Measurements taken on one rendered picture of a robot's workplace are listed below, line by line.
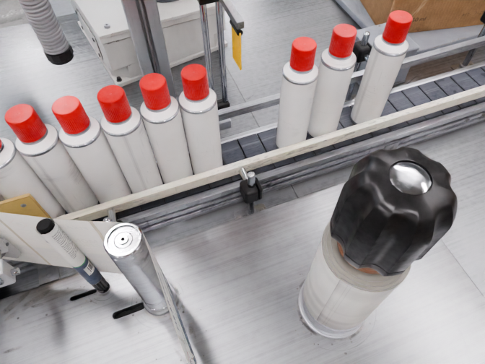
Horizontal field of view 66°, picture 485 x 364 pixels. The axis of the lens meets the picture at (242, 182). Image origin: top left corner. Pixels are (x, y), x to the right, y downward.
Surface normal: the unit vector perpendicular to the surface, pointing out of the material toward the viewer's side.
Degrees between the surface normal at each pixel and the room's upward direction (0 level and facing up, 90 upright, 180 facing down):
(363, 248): 90
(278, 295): 0
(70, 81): 0
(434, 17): 90
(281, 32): 0
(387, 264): 90
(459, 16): 90
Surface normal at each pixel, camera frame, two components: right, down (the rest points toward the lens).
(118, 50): 0.52, 0.70
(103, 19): 0.03, -0.62
